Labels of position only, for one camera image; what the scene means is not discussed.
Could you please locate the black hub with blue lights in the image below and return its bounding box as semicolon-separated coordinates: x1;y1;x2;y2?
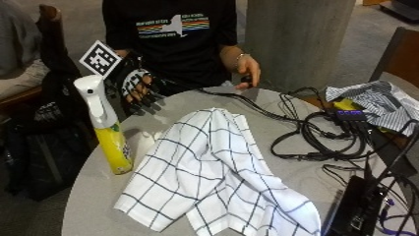
333;109;369;123

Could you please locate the yellow spray bottle white trigger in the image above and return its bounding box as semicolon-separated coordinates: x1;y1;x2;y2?
71;74;134;176

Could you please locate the the person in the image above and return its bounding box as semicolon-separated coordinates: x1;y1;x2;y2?
101;0;239;96

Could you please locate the bundle of black cables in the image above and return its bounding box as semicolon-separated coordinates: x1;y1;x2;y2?
268;86;419;185

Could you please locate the yellow flat item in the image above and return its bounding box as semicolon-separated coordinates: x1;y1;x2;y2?
331;97;360;112

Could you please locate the black glove cable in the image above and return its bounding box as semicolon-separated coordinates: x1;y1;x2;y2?
149;77;305;126

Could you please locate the black electronic box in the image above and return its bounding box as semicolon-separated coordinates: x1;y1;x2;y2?
320;175;389;236

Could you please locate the purple cable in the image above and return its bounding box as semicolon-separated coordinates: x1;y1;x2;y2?
376;197;419;236

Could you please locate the white checked dish cloth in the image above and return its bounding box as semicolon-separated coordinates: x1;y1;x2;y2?
113;107;323;236

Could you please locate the white marker cube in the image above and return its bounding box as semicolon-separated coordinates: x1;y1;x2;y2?
77;39;123;80

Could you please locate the striped grey white cloth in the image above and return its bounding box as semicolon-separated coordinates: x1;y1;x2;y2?
324;80;419;138

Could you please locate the wooden chair with dark back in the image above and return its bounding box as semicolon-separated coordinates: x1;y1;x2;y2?
0;4;82;114

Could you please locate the grey concrete pillar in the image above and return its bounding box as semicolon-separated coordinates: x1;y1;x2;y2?
242;0;357;94

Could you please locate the black bag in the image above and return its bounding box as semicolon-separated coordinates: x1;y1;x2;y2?
2;69;101;202

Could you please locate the brown wooden chair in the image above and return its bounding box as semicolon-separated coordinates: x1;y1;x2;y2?
368;27;419;90

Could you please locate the small black clicker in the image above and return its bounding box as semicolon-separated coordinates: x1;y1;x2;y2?
239;75;254;89

